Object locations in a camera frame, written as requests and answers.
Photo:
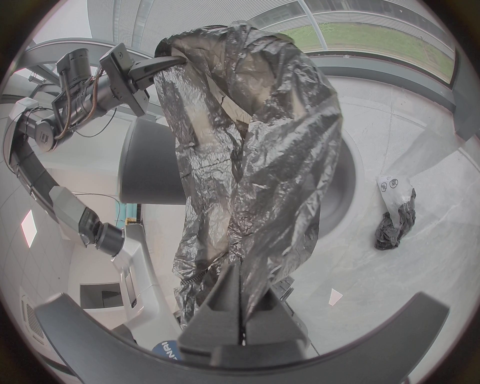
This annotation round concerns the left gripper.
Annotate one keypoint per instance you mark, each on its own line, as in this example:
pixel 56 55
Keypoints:
pixel 125 88

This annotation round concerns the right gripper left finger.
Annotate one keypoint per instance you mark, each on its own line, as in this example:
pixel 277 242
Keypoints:
pixel 215 318

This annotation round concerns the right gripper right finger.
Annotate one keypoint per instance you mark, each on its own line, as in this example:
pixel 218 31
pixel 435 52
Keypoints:
pixel 279 328

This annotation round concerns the black plastic bag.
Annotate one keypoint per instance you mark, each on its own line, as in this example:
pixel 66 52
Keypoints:
pixel 285 150

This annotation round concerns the clear printed wrapper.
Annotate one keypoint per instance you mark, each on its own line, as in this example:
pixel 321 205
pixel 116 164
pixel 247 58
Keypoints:
pixel 393 195

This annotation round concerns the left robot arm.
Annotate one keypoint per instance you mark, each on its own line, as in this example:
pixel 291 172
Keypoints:
pixel 73 62

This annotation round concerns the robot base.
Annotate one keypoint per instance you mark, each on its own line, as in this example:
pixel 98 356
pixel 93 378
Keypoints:
pixel 140 262

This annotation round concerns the crumpled black plastic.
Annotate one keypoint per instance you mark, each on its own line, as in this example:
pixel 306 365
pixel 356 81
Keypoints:
pixel 390 234

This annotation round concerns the white trash bin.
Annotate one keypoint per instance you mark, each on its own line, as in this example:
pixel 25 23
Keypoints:
pixel 347 187

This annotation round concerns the dark grey round chair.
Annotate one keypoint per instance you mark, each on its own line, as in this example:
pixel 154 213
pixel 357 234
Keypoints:
pixel 150 165

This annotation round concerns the window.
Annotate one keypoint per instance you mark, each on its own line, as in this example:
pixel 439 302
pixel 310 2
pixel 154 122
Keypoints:
pixel 375 41

